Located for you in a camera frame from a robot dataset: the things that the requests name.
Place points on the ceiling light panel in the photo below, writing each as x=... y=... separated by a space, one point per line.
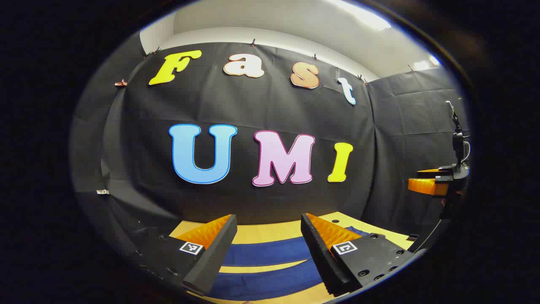
x=424 y=64
x=363 y=14

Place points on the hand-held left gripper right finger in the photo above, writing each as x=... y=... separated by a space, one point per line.
x=316 y=253

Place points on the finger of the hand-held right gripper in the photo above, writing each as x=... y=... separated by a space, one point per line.
x=428 y=171
x=424 y=185

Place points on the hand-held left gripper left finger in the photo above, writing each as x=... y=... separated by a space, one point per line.
x=219 y=249

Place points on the blue jeans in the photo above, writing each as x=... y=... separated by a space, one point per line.
x=270 y=253

